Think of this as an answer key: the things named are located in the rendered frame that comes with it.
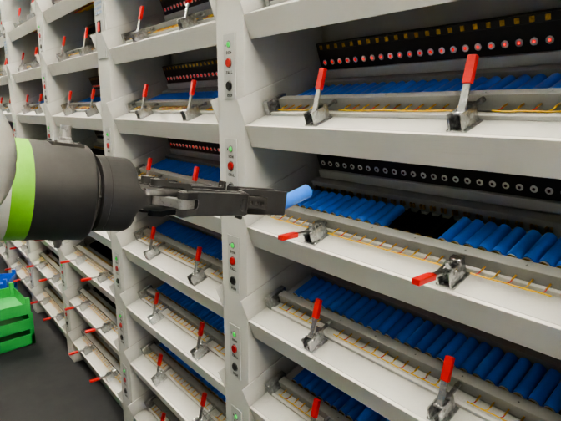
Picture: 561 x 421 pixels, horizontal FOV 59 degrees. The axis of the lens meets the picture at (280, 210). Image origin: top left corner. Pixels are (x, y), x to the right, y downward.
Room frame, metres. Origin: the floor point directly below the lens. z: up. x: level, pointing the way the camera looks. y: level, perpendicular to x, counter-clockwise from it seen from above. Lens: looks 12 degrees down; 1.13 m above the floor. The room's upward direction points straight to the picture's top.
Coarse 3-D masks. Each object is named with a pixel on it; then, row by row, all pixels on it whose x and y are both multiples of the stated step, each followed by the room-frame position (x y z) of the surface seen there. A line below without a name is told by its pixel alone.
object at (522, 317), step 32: (288, 192) 1.02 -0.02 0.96; (448, 192) 0.79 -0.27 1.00; (480, 192) 0.75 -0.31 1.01; (256, 224) 0.95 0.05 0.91; (288, 224) 0.91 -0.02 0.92; (288, 256) 0.87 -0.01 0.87; (320, 256) 0.79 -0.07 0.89; (352, 256) 0.74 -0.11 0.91; (384, 256) 0.72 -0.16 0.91; (384, 288) 0.69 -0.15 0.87; (416, 288) 0.64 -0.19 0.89; (448, 288) 0.61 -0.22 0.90; (480, 288) 0.59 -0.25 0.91; (512, 288) 0.57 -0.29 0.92; (480, 320) 0.57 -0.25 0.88; (512, 320) 0.53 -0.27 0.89; (544, 320) 0.51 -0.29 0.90; (544, 352) 0.51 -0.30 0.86
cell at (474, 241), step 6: (492, 222) 0.69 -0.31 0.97; (486, 228) 0.68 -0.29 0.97; (492, 228) 0.68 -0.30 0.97; (474, 234) 0.68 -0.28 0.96; (480, 234) 0.67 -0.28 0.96; (486, 234) 0.67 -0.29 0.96; (468, 240) 0.67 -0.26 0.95; (474, 240) 0.66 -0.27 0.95; (480, 240) 0.66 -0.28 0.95; (474, 246) 0.65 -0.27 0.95
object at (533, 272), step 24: (288, 216) 0.93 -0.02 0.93; (312, 216) 0.87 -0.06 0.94; (336, 216) 0.84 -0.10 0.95; (360, 240) 0.76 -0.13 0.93; (384, 240) 0.74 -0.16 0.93; (408, 240) 0.70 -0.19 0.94; (432, 240) 0.68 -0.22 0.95; (480, 264) 0.62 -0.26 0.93; (504, 264) 0.59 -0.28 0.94; (528, 264) 0.57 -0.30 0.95
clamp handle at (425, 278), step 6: (450, 264) 0.61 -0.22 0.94; (438, 270) 0.61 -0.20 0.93; (444, 270) 0.61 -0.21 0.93; (450, 270) 0.61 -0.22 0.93; (420, 276) 0.58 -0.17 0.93; (426, 276) 0.58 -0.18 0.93; (432, 276) 0.58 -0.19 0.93; (438, 276) 0.59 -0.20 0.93; (414, 282) 0.57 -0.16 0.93; (420, 282) 0.57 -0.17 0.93; (426, 282) 0.57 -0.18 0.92
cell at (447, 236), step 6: (456, 222) 0.72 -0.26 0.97; (462, 222) 0.72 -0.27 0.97; (468, 222) 0.72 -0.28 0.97; (450, 228) 0.71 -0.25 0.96; (456, 228) 0.71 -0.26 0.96; (462, 228) 0.71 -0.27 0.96; (444, 234) 0.70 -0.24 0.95; (450, 234) 0.70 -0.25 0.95; (456, 234) 0.70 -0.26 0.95; (444, 240) 0.69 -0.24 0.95; (450, 240) 0.69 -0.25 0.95
